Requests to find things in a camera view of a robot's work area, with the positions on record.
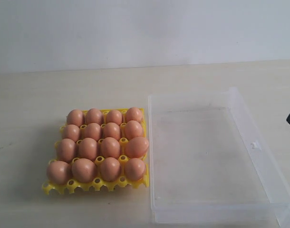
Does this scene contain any brown egg thirteen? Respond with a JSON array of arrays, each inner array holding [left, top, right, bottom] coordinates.
[[125, 137, 149, 158]]

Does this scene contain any brown egg four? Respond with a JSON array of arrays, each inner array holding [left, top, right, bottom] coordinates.
[[125, 107, 143, 123]]

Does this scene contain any brown egg sixteen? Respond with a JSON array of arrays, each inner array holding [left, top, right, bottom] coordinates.
[[124, 120, 143, 140]]

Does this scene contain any brown egg fifteen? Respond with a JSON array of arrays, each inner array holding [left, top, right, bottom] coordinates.
[[124, 158, 145, 181]]

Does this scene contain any brown egg three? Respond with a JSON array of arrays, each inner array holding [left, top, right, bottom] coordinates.
[[106, 110, 123, 125]]

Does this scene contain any brown egg eleven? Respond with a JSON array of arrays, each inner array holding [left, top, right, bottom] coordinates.
[[103, 123, 121, 141]]

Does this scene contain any brown egg ten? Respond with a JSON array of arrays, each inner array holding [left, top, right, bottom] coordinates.
[[101, 137, 121, 159]]

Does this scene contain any brown egg twelve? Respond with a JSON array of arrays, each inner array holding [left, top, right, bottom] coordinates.
[[100, 157, 121, 182]]

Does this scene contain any brown egg two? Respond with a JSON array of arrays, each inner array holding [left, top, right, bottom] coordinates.
[[85, 108, 104, 125]]

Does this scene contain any brown egg fourteen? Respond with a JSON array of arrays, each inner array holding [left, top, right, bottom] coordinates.
[[83, 123, 102, 141]]

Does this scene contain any brown egg nine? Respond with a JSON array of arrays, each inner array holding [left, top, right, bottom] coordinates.
[[78, 138, 98, 161]]

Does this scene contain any brown egg six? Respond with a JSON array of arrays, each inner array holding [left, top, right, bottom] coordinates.
[[72, 158, 97, 183]]

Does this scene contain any brown egg one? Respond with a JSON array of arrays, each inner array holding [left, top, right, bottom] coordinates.
[[66, 109, 85, 127]]

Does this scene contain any brown egg eight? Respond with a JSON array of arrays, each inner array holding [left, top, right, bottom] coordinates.
[[62, 124, 81, 142]]

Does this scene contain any brown egg seven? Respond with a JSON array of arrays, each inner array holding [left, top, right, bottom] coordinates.
[[56, 138, 77, 163]]

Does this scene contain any brown egg five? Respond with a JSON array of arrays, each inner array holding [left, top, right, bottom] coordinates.
[[46, 161, 72, 185]]

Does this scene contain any small white plastic clip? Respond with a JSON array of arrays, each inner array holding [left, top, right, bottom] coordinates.
[[251, 142, 261, 150]]

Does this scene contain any clear plastic container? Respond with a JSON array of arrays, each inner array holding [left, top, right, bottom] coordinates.
[[148, 87, 290, 228]]

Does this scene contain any yellow plastic egg tray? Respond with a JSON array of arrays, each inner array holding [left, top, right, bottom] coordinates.
[[42, 108, 149, 194]]

